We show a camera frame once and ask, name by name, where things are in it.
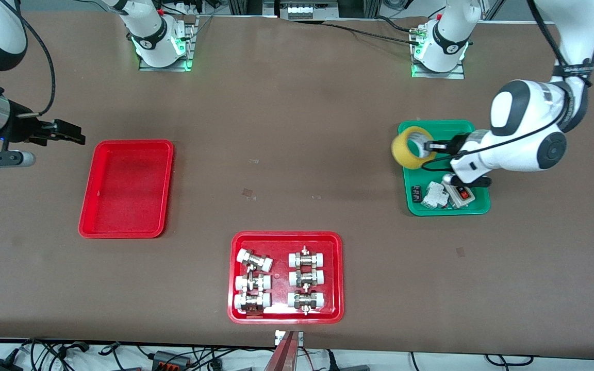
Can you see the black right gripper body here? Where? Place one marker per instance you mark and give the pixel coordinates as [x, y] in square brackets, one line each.
[21, 127]

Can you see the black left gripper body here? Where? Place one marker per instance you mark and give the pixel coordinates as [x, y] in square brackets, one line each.
[457, 144]

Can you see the yellow tape roll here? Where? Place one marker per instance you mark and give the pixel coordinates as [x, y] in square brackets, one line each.
[400, 152]

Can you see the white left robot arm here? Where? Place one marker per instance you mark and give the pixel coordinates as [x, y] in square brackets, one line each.
[529, 118]

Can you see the green plastic tray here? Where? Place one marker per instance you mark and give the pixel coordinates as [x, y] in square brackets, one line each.
[441, 129]

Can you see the empty red plastic tray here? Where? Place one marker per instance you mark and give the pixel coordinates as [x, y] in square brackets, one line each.
[127, 206]

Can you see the red tray with fittings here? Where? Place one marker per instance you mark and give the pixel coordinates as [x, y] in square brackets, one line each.
[280, 257]

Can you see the white circuit breaker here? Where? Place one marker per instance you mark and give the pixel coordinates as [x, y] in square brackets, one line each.
[435, 197]

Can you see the black terminal block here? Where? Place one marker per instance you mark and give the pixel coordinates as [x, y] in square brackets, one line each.
[416, 194]

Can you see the metal fitting white caps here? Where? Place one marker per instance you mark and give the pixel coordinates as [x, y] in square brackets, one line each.
[254, 260]
[306, 258]
[251, 301]
[252, 282]
[306, 300]
[306, 278]

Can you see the black power adapter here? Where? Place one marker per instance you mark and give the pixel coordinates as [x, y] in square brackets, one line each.
[0, 366]

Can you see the black plug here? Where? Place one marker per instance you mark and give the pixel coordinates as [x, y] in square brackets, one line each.
[348, 367]

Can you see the grey connector box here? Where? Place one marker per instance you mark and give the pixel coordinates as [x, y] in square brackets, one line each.
[170, 359]

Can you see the grey switch box red button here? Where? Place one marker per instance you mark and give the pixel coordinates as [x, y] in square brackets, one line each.
[463, 196]

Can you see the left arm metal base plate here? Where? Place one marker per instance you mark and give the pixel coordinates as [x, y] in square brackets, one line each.
[459, 73]

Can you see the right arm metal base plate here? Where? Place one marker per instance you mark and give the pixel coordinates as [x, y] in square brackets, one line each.
[190, 46]

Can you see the aluminium frame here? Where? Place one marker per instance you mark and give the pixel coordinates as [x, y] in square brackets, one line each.
[364, 7]

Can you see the small metal bracket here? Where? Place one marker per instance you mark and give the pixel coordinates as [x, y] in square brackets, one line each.
[279, 337]

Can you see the red camera post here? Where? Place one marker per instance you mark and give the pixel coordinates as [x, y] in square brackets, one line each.
[284, 358]

